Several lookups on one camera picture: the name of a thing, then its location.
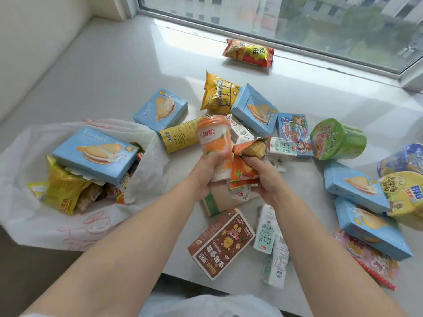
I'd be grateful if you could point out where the blue biscuit box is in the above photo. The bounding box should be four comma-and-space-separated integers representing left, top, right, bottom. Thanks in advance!
52, 127, 139, 187
334, 197, 414, 262
133, 88, 189, 132
323, 160, 391, 214
230, 83, 280, 137

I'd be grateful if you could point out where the grey window frame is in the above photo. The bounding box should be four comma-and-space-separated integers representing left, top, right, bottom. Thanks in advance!
120, 0, 423, 93

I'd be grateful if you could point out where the white milk carton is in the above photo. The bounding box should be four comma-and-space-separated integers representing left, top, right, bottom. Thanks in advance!
226, 114, 256, 144
261, 234, 290, 290
253, 204, 281, 255
267, 137, 298, 172

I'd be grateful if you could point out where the yellow carton box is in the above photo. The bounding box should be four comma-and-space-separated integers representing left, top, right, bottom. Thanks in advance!
159, 115, 212, 154

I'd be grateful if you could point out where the orange snack packet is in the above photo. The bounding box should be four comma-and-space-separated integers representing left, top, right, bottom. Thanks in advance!
228, 137, 270, 190

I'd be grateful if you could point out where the red snack packet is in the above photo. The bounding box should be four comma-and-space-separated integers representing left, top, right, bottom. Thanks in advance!
222, 39, 275, 69

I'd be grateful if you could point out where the person's light grey clothing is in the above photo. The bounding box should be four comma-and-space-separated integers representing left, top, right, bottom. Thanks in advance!
139, 294, 285, 317

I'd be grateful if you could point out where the orange drink cup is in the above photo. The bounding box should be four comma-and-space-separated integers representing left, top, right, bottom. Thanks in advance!
196, 115, 232, 182

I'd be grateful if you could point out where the person's left hand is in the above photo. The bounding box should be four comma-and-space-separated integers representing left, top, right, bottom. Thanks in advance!
190, 150, 232, 201

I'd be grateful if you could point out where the pink snack packet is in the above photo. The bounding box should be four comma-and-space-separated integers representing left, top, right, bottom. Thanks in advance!
334, 230, 400, 291

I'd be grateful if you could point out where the white plastic bag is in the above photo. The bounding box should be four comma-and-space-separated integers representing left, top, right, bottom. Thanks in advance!
0, 119, 170, 252

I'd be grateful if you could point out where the green and white box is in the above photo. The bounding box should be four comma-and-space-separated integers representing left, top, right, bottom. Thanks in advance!
201, 182, 262, 217

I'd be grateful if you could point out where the person's right hand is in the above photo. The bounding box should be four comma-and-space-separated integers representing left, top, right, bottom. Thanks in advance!
243, 155, 293, 206

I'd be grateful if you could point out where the blue cartoon drink carton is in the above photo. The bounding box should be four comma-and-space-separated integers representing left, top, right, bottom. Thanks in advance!
277, 113, 314, 159

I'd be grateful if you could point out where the person's right forearm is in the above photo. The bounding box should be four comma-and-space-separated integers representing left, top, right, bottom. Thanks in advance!
264, 190, 409, 317

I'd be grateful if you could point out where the blue instant noodle bowl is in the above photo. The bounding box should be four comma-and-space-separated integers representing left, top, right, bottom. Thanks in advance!
377, 143, 423, 177

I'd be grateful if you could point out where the brown snack packet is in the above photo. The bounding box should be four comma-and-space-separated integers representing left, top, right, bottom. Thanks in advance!
74, 183, 104, 214

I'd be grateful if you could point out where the person's left forearm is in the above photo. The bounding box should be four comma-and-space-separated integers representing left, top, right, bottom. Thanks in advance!
19, 173, 215, 317

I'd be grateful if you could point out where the yellow puffed snack bag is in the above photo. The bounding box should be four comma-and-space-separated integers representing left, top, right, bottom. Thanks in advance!
200, 70, 242, 116

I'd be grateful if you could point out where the brown cartoon box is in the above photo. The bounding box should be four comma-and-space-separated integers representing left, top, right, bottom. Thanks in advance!
187, 208, 256, 282

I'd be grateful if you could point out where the yellow crinkled snack packet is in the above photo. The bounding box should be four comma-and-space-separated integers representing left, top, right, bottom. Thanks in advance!
26, 155, 92, 216

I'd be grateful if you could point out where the green instant noodle cup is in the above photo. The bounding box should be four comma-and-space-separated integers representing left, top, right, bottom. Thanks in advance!
310, 118, 367, 161

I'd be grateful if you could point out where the yellow instant noodle bowl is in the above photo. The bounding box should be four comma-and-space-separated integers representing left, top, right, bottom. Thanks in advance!
378, 171, 423, 228

